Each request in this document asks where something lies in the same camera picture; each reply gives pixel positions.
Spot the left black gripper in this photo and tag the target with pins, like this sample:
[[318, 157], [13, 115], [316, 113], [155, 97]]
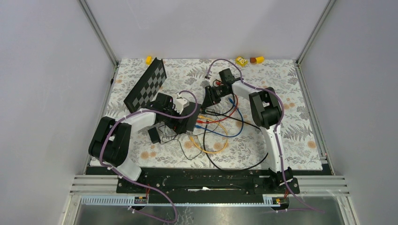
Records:
[[179, 127]]

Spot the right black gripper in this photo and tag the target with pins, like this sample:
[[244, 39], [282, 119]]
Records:
[[210, 98]]

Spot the black power adapter with cord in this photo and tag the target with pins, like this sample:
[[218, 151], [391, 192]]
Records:
[[173, 146]]

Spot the black network switch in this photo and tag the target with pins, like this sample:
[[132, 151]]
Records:
[[183, 125]]

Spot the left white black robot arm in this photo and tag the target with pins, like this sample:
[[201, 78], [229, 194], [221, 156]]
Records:
[[111, 140]]

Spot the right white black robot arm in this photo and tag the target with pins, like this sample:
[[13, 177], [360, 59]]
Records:
[[267, 113]]

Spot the black white checkerboard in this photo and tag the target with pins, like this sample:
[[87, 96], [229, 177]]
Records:
[[147, 86]]

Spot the floral patterned table mat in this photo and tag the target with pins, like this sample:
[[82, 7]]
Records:
[[235, 143]]

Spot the small yellow block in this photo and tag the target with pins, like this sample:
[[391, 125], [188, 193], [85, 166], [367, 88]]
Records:
[[148, 60]]

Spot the yellow owl toy block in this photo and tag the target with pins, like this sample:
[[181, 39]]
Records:
[[241, 61]]

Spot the yellow rectangular block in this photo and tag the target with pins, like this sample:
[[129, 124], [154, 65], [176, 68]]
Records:
[[259, 60]]

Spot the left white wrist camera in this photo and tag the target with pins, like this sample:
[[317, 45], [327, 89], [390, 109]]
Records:
[[179, 104]]

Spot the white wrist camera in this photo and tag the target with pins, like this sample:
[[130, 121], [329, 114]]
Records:
[[214, 82], [179, 104]]

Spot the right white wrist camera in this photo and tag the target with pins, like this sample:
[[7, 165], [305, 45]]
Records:
[[214, 82]]

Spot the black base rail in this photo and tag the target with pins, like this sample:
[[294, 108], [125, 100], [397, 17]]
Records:
[[212, 186]]

